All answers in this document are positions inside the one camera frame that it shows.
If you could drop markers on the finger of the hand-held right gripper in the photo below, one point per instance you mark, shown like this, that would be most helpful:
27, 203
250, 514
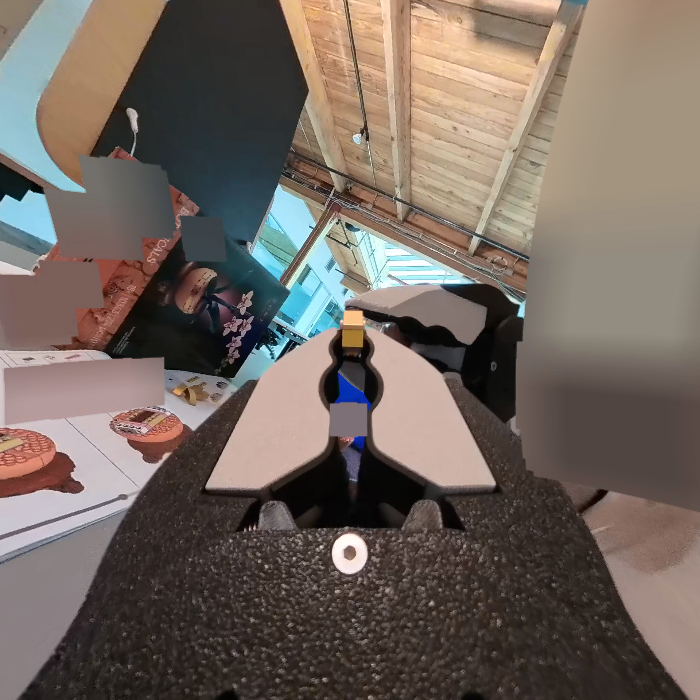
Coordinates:
427, 308
443, 356

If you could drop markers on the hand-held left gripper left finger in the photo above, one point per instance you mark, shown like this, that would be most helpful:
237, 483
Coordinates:
273, 438

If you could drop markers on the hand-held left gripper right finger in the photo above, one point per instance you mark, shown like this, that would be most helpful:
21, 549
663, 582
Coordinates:
427, 438

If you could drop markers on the small yellow brick piece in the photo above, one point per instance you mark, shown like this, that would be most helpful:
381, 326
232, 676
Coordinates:
353, 331

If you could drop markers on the blue plastic bin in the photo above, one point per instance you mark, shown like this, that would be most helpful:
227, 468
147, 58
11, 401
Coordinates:
350, 388

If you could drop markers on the black flower print box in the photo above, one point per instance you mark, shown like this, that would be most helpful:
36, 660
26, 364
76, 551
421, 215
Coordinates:
219, 317

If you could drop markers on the ceiling spot lamp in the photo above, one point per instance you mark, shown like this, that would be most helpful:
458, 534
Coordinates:
358, 138

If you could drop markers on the white instruction booklet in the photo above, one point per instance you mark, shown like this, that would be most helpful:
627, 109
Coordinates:
66, 470

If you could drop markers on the black panel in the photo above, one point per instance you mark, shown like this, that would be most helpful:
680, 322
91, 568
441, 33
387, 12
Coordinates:
230, 98

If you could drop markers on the white gooseneck microphone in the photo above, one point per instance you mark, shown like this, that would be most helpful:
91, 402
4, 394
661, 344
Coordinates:
131, 115

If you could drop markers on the curved wooden board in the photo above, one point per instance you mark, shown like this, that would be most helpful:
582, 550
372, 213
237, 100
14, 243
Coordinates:
88, 77

